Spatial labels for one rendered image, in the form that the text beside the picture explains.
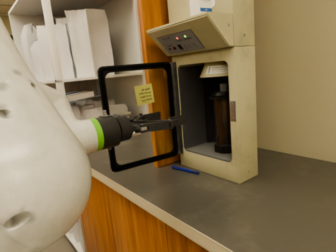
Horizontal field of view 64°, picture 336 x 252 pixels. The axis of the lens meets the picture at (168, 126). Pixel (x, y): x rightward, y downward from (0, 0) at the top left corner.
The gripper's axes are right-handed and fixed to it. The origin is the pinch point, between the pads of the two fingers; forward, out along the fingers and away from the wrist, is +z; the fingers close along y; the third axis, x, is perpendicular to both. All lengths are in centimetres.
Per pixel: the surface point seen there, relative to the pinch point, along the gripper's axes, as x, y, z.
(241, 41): -22.7, -14.5, 21.1
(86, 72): -19, 115, 20
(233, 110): -0.3, -13.1, 17.3
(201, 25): -28.1, -9.8, 8.0
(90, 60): -27, 113, 22
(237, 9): -32.4, -14.5, 19.7
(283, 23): -31, -7, 61
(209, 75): -12.5, -1.5, 19.0
